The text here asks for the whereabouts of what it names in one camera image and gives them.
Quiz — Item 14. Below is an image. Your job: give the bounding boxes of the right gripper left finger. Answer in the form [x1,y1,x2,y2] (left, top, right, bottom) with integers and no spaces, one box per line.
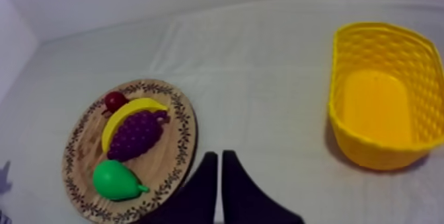
[145,151,219,224]

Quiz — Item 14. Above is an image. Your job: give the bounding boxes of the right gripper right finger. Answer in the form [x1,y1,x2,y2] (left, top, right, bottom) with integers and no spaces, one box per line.
[221,149,305,224]

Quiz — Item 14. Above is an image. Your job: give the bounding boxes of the round wooden board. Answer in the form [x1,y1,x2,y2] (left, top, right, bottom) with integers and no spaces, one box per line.
[61,79,198,224]

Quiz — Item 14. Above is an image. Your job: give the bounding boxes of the green toy pear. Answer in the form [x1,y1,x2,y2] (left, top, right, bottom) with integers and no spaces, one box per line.
[92,159,150,201]

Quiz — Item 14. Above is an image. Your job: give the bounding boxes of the yellow plastic basket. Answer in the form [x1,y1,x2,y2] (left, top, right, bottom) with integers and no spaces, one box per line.
[328,22,444,171]

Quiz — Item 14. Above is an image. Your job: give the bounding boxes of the purple toy grapes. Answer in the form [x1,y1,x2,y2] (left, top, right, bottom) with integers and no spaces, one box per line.
[106,110,170,163]

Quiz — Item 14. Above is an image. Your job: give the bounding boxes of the yellow toy banana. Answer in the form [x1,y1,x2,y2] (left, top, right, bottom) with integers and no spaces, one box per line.
[101,97,169,154]

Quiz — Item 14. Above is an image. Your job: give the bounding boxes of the small red fruit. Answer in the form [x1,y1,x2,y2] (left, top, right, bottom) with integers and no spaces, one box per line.
[102,91,130,115]

